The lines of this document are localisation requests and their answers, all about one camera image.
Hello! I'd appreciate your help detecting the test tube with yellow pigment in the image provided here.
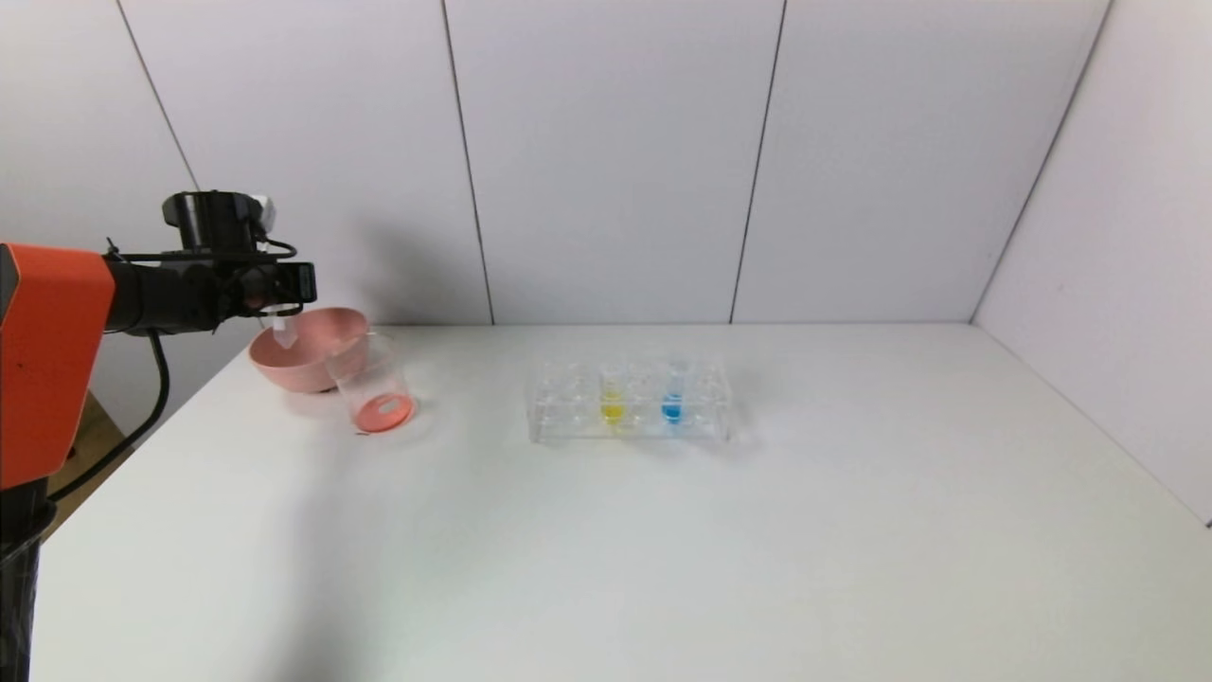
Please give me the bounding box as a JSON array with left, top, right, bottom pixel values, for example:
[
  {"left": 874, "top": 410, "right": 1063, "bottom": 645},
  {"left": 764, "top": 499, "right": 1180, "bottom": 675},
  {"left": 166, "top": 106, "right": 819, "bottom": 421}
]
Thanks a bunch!
[{"left": 599, "top": 364, "right": 627, "bottom": 429}]

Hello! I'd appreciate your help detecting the clear glass beaker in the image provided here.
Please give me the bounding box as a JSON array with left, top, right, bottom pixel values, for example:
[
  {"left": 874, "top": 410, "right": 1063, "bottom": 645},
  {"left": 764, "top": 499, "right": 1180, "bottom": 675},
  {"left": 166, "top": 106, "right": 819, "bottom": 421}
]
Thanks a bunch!
[{"left": 326, "top": 333, "right": 419, "bottom": 438}]

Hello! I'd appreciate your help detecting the test tube with blue pigment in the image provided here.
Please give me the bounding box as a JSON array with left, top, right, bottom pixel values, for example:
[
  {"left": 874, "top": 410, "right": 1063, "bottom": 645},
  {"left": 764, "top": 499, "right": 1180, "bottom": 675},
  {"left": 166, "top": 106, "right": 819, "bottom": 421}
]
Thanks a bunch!
[{"left": 660, "top": 357, "right": 687, "bottom": 427}]

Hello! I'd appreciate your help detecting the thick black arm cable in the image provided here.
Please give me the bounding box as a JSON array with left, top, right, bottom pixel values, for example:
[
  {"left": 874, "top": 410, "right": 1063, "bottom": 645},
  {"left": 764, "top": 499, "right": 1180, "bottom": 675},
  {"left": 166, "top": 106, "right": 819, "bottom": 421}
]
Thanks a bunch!
[{"left": 45, "top": 330, "right": 172, "bottom": 505}]

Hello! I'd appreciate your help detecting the clear acrylic test tube rack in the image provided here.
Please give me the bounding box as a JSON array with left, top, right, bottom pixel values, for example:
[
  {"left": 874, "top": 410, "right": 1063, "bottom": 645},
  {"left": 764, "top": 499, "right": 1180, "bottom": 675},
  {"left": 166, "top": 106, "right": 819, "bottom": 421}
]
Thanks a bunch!
[{"left": 526, "top": 354, "right": 737, "bottom": 446}]

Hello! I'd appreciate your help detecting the pink plastic bowl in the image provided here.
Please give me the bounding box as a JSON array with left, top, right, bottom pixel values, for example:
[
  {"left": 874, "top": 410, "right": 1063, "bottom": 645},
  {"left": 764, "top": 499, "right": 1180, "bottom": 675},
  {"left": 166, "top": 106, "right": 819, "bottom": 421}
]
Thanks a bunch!
[{"left": 248, "top": 307, "right": 372, "bottom": 395}]

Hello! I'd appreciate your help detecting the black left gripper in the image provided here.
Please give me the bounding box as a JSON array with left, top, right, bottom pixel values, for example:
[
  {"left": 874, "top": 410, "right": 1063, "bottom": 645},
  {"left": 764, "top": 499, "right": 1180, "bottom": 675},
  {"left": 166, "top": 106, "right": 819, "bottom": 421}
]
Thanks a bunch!
[{"left": 275, "top": 262, "right": 318, "bottom": 303}]

